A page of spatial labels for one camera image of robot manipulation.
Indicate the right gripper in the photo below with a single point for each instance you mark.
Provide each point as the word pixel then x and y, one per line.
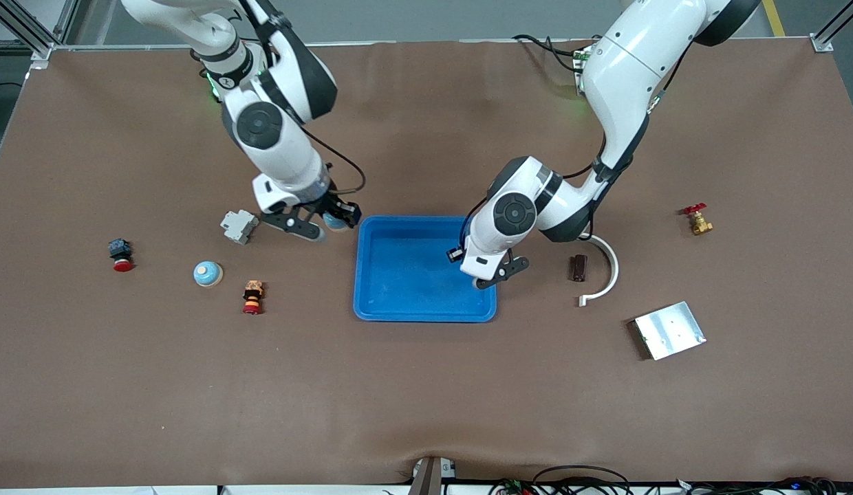
pixel 336 204

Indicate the white circuit breaker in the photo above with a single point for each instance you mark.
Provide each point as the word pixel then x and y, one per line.
pixel 239 227

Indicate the white semicircular bracket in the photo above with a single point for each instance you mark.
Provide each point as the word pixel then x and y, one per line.
pixel 613 271

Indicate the brown table mat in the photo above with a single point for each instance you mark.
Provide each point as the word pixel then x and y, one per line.
pixel 426 399

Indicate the black red mushroom push button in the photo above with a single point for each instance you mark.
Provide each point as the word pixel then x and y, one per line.
pixel 120 249

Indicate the blue bell with cream button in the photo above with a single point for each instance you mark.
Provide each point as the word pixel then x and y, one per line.
pixel 335 222
pixel 206 273

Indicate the blue plastic tray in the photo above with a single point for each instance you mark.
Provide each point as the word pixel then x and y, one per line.
pixel 406 289

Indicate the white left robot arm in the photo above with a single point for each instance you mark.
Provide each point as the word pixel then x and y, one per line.
pixel 626 69

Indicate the grey metal table clamp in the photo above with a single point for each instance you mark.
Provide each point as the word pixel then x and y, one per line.
pixel 430 478

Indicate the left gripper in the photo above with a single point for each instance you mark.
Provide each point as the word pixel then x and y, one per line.
pixel 457 253

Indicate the aluminium plate with holes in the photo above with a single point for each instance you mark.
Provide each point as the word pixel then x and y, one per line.
pixel 671 331

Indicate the red orange stacked push button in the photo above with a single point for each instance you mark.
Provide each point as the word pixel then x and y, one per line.
pixel 253 295

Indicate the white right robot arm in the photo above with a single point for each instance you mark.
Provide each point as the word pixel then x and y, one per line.
pixel 282 158

